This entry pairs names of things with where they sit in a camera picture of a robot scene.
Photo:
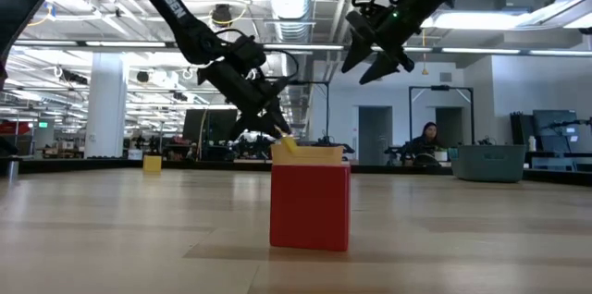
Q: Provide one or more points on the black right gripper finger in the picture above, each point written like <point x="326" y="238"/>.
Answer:
<point x="379" y="69"/>
<point x="356" y="56"/>

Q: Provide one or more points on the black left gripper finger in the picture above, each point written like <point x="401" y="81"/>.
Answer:
<point x="247" y="126"/>
<point x="279" y="118"/>

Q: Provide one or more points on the red block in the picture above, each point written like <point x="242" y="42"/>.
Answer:
<point x="310" y="208"/>

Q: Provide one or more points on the black background robot arms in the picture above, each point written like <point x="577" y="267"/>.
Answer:
<point x="252" y="148"/>

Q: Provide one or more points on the large black screen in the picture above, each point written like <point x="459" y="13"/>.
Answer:
<point x="208" y="125"/>

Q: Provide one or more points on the tan open box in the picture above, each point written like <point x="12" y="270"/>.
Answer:
<point x="307" y="156"/>

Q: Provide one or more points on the grey door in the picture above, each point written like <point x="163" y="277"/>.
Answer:
<point x="451" y="125"/>
<point x="374" y="134"/>

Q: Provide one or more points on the black ceiling reel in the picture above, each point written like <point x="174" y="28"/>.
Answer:
<point x="222" y="14"/>

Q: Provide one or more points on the person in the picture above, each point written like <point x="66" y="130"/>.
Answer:
<point x="426" y="139"/>

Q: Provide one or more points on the yellow cube block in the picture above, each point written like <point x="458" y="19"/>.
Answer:
<point x="152" y="164"/>

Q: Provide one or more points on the white pillar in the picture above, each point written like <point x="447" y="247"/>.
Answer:
<point x="106" y="104"/>

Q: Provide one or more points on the grey plastic bin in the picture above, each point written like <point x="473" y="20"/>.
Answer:
<point x="488" y="163"/>

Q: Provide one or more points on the black cabinet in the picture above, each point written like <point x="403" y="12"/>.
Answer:
<point x="520" y="130"/>

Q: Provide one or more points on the white bottle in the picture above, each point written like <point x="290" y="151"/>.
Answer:
<point x="532" y="144"/>

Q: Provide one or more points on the grey computer monitor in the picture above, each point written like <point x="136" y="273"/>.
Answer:
<point x="555" y="120"/>

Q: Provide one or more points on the green exit sign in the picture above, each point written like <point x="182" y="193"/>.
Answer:
<point x="43" y="124"/>

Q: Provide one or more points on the silver ventilation duct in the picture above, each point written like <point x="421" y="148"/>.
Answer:
<point x="291" y="3"/>

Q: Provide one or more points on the silver metal post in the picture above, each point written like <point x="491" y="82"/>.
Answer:
<point x="12" y="170"/>

